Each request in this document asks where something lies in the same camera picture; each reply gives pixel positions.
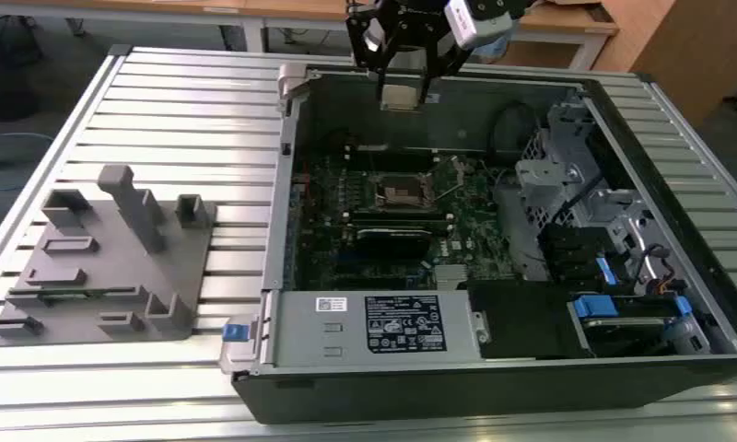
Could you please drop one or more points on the small silver heatsink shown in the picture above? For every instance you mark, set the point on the small silver heatsink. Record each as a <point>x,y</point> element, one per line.
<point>450,272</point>

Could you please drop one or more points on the grey parts rack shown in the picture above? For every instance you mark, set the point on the grey parts rack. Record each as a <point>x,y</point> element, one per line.
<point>130,276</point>

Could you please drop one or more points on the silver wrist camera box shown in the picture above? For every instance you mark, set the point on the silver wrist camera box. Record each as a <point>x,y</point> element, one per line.
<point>465,23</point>
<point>374,37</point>

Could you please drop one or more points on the blue plastic clip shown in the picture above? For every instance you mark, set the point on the blue plastic clip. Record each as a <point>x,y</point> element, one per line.
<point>683,306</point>
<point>606,271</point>

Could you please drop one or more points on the black round stool base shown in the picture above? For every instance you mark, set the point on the black round stool base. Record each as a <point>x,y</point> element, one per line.
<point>10,103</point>

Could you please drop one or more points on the blue disk carrier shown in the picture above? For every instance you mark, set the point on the blue disk carrier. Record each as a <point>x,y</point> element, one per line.
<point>593,306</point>

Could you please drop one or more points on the silver chassis bracket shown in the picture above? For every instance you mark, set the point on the silver chassis bracket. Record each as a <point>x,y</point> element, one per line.
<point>621,207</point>

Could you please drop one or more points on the black RAM slot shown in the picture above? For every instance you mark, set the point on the black RAM slot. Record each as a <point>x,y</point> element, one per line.
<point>406,163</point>
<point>406,168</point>
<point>418,214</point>
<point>406,153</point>
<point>418,223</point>
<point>406,158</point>

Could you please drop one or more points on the black plastic shroud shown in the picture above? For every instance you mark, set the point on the black plastic shroud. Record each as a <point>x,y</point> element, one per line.
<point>517,322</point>

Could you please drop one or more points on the silver hard disk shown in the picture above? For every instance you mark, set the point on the silver hard disk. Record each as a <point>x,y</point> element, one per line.
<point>621,324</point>

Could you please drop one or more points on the metal drive cage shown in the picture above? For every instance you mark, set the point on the metal drive cage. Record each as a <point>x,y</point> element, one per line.
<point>545,172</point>

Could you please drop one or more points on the grey case hinge latch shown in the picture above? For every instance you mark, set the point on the grey case hinge latch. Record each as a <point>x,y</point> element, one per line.
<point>293,76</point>

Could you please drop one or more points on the black disk bay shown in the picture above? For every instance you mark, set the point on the black disk bay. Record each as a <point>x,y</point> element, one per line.
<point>575,248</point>

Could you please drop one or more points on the wooden desk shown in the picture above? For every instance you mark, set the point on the wooden desk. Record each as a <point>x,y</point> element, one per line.
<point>566,20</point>
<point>130,4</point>

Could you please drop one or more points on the CPU socket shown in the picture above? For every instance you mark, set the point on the CPU socket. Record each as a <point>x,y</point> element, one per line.
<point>399,191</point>

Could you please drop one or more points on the blue case latch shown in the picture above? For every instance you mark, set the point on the blue case latch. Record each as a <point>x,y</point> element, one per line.
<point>234,333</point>

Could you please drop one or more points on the wooden cabinet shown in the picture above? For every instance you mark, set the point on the wooden cabinet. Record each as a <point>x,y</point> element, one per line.
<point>701,46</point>

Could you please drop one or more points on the black graphics card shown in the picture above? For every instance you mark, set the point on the black graphics card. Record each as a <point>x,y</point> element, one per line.
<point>394,244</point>

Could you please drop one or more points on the pale blue teach pendant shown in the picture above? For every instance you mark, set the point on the pale blue teach pendant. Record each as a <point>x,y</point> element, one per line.
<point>495,48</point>

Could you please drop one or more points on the black mesh bin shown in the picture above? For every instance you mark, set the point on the black mesh bin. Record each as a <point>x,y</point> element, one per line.
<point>6,46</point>

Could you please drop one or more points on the green motherboard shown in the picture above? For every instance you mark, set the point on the green motherboard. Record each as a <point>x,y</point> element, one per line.
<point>479,230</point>

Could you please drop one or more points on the green RAM stick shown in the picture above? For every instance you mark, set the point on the green RAM stick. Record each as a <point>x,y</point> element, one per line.
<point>67,294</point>

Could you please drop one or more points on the silver CPU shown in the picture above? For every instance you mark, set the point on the silver CPU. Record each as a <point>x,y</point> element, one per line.
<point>403,96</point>

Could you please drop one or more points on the grey power supply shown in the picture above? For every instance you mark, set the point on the grey power supply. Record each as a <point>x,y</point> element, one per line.
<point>307,331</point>

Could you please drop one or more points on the black PC case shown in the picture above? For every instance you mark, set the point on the black PC case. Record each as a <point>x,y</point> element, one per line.
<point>406,396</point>

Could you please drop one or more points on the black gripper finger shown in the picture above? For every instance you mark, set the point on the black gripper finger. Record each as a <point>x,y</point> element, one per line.
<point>429,78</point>
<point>386,78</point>

